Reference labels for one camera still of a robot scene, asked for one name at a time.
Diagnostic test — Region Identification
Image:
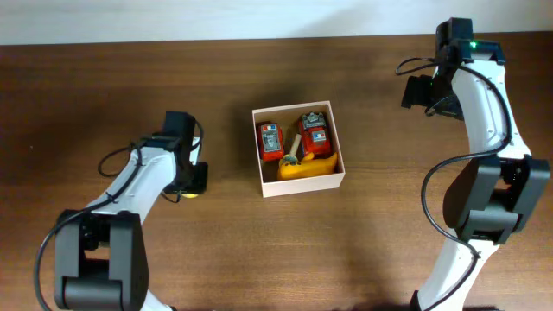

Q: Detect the red toy fire truck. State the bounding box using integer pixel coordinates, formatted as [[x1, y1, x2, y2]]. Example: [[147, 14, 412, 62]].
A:
[[298, 111, 332, 157]]

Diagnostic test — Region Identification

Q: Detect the pink cardboard box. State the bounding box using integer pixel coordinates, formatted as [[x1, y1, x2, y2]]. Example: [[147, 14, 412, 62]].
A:
[[251, 101, 346, 198]]

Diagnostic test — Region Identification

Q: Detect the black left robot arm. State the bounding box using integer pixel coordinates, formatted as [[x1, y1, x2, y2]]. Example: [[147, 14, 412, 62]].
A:
[[52, 134, 207, 310]]

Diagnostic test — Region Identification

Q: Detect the yellow minion ball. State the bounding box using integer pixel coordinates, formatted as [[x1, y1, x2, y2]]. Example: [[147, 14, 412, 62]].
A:
[[181, 194, 199, 199]]

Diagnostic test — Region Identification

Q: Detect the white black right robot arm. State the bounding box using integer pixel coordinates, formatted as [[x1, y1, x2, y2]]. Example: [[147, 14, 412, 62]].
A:
[[402, 39, 550, 310]]

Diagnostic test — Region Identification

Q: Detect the wooden rattle drum toy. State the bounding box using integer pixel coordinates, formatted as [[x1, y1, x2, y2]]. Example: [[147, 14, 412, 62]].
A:
[[280, 134, 302, 165]]

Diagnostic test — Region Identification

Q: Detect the red toy truck grey front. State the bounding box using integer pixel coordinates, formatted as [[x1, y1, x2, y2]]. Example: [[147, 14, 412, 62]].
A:
[[257, 123, 284, 162]]

